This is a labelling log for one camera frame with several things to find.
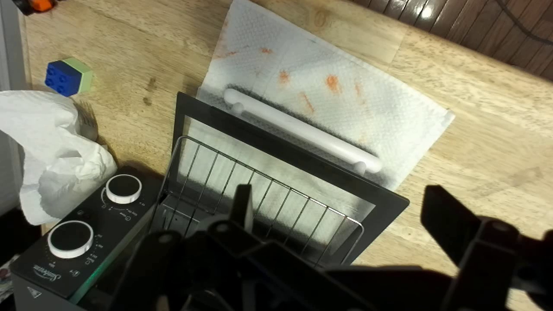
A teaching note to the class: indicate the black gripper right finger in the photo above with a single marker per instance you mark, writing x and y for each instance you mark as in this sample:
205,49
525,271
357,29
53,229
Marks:
492,257

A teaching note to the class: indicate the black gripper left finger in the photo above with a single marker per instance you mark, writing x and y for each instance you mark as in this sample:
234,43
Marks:
226,269

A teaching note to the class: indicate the upper white oven knob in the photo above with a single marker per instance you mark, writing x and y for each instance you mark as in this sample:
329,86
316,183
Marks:
124,189

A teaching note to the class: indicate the white oven knob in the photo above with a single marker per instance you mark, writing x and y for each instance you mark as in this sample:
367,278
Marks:
124,189
70,240

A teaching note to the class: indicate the black toaster oven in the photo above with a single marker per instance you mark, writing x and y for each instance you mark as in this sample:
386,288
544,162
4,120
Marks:
62,271

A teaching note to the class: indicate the lower white oven knob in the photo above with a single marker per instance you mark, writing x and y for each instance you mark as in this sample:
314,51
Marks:
70,240

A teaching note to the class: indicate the crumpled white cloth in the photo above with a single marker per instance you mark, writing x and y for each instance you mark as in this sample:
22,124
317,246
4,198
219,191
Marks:
62,167

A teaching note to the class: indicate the stained white paper towel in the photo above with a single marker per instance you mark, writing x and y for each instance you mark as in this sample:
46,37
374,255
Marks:
312,81

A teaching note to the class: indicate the blue and green block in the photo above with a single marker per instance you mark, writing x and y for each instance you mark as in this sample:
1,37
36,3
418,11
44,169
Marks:
68,77

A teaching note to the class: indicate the metal wire oven rack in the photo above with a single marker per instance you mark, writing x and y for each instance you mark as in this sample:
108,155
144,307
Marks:
201,186

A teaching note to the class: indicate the white oven door handle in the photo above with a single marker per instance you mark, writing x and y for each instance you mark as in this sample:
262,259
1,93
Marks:
246,106

